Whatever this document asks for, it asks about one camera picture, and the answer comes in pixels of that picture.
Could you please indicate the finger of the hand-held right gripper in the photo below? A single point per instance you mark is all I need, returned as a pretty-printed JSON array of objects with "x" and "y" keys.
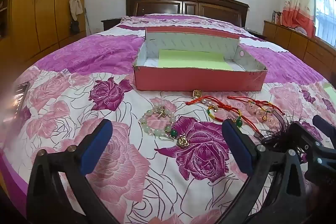
[
  {"x": 304, "y": 137},
  {"x": 324, "y": 125}
]

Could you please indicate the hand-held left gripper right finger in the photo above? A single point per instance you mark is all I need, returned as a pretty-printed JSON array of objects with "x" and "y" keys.
[{"x": 237, "y": 146}]

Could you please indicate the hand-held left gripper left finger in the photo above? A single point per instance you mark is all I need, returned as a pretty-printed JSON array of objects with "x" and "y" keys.
[{"x": 95, "y": 145}]

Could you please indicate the black feather hair clip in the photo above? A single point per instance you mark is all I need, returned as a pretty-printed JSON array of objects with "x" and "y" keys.
[{"x": 275, "y": 138}]

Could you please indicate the clear glass bead ornament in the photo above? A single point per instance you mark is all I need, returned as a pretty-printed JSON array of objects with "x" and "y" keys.
[{"x": 147, "y": 115}]

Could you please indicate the green bead earring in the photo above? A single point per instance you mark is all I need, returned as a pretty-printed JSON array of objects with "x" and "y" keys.
[{"x": 173, "y": 132}]

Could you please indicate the pink cardboard box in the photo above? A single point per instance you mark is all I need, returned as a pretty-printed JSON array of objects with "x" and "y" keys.
[{"x": 197, "y": 79}]

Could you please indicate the floral purple pink bedspread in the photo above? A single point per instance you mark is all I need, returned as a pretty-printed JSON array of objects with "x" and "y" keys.
[{"x": 118, "y": 56}]

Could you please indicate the low wooden cabinet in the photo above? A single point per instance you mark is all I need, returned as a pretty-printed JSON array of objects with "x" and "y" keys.
[{"x": 288, "y": 37}]

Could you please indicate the green paper sheet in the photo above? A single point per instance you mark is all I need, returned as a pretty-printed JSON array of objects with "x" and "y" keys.
[{"x": 194, "y": 60}]

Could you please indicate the window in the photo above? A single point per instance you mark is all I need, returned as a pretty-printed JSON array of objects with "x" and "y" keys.
[{"x": 325, "y": 8}]

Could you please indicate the row of books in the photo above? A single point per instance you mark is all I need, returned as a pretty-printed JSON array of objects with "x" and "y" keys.
[{"x": 277, "y": 18}]

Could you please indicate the hanging dark bag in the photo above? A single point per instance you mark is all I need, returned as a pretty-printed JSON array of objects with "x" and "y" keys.
[{"x": 74, "y": 27}]

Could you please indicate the dark wooden nightstand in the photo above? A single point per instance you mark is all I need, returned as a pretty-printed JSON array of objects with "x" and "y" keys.
[{"x": 111, "y": 23}]

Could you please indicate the thin pole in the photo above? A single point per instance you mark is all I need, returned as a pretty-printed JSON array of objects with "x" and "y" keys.
[{"x": 87, "y": 22}]

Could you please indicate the hanging beige cloth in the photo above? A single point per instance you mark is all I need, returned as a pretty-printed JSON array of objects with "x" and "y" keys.
[{"x": 75, "y": 3}]

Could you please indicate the wooden wardrobe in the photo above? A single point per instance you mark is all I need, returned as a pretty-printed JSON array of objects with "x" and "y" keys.
[{"x": 47, "y": 3}]

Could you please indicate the dark wooden headboard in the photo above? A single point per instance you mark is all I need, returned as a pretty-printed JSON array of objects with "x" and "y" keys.
[{"x": 168, "y": 6}]

